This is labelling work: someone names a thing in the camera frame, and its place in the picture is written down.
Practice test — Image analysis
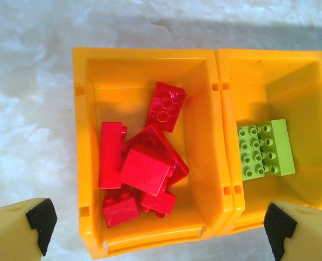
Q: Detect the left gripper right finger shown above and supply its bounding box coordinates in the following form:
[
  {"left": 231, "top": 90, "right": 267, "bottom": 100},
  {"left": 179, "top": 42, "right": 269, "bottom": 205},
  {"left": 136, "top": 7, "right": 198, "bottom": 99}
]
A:
[{"left": 263, "top": 201, "right": 322, "bottom": 261}]

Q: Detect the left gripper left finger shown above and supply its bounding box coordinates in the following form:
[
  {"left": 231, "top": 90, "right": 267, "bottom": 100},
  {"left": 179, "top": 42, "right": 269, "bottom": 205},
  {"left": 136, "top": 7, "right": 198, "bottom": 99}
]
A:
[{"left": 0, "top": 197, "right": 58, "bottom": 261}]

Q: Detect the lime green lego brick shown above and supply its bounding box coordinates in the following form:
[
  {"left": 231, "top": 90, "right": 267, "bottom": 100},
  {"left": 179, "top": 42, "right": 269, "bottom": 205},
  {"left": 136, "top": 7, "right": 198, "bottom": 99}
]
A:
[
  {"left": 237, "top": 125, "right": 265, "bottom": 182},
  {"left": 258, "top": 119, "right": 296, "bottom": 176}
]

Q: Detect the long red lego brick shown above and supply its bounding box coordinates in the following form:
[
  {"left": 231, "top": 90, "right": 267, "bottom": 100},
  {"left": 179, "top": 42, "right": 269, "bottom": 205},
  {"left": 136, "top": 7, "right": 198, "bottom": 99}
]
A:
[
  {"left": 99, "top": 121, "right": 128, "bottom": 190},
  {"left": 127, "top": 124, "right": 190, "bottom": 188}
]

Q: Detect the orange plastic bin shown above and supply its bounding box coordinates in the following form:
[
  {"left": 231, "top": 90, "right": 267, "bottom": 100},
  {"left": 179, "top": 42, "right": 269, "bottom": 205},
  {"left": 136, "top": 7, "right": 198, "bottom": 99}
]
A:
[
  {"left": 72, "top": 46, "right": 234, "bottom": 259},
  {"left": 215, "top": 48, "right": 322, "bottom": 237}
]

